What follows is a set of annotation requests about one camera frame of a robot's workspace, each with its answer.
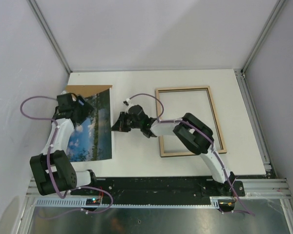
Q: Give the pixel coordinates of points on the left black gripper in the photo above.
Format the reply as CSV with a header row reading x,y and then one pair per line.
x,y
87,110

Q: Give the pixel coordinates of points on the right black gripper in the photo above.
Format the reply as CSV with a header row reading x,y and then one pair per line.
x,y
120,125

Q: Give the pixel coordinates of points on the brown cardboard backing board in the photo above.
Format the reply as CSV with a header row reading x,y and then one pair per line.
x,y
86,90

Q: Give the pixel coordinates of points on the landscape photo print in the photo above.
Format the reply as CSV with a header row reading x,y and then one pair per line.
x,y
92,139

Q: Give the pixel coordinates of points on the black picture frame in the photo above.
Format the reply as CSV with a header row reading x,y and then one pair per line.
x,y
160,108

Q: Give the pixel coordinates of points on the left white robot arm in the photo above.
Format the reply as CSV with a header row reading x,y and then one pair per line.
x,y
52,169

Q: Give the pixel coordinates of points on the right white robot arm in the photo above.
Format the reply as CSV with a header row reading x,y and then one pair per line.
x,y
196,136

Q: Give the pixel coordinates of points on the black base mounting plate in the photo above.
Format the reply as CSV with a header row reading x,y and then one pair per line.
x,y
183,190

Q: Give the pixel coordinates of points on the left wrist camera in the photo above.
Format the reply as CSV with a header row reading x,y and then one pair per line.
x,y
81,100

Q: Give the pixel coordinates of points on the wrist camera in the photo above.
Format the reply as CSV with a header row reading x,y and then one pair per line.
x,y
127,102
81,100

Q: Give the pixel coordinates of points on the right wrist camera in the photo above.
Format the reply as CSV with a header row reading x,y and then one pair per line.
x,y
127,102

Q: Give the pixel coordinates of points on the left corner aluminium post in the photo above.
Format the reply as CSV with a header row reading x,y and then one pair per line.
x,y
49,34

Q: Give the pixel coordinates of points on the corner aluminium post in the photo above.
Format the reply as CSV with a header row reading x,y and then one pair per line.
x,y
49,34
241,77

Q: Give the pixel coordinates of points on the grey cable duct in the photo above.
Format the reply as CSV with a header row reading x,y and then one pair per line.
x,y
78,202

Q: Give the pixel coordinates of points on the right corner aluminium post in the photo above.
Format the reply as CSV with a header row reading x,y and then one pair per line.
x,y
241,77

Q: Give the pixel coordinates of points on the aluminium frame rail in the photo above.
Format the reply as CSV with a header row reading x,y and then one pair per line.
x,y
240,187

